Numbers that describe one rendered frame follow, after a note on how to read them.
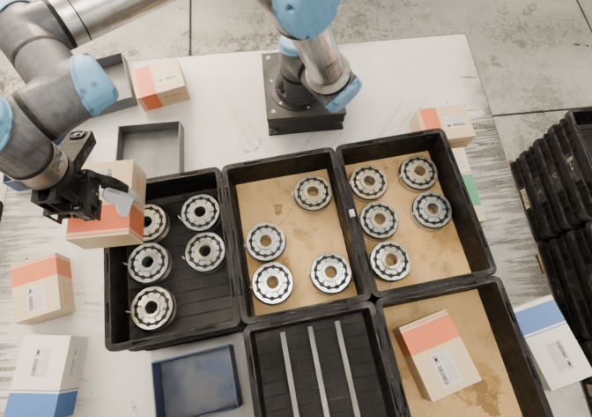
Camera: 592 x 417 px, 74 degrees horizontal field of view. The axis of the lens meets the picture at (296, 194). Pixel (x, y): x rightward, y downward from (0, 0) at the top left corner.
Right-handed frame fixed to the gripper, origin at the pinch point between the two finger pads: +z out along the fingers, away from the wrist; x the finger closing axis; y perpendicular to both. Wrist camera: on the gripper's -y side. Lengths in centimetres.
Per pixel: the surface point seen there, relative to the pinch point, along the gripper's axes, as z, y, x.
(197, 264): 24.0, 9.1, 12.9
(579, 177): 58, -17, 144
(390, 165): 27, -15, 67
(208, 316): 26.9, 21.9, 14.7
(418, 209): 24, 0, 71
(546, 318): 31, 30, 100
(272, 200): 26.9, -7.1, 32.9
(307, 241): 26.8, 5.2, 41.3
